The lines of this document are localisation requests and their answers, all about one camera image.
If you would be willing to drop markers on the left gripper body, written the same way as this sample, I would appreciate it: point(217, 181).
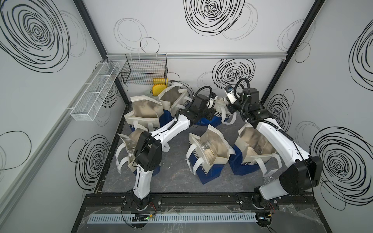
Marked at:
point(206, 114)

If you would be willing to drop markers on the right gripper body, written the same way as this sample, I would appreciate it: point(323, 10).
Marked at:
point(233, 108)

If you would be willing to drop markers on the takeout bag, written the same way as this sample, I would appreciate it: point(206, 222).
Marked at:
point(147, 113)
point(173, 99)
point(221, 116)
point(125, 153)
point(208, 154)
point(252, 152)

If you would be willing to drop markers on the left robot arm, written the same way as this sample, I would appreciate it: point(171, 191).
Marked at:
point(148, 151)

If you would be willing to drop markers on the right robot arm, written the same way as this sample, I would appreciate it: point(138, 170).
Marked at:
point(303, 171)

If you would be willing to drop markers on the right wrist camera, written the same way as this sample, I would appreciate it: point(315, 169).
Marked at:
point(230, 96)

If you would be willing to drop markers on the black wire basket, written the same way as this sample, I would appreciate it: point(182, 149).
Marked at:
point(144, 68)

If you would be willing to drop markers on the grey cable duct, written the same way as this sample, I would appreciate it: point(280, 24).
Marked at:
point(172, 218)

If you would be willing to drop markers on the white wire shelf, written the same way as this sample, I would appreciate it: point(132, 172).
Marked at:
point(98, 87)

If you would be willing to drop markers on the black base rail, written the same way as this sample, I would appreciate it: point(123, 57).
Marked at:
point(160, 201)

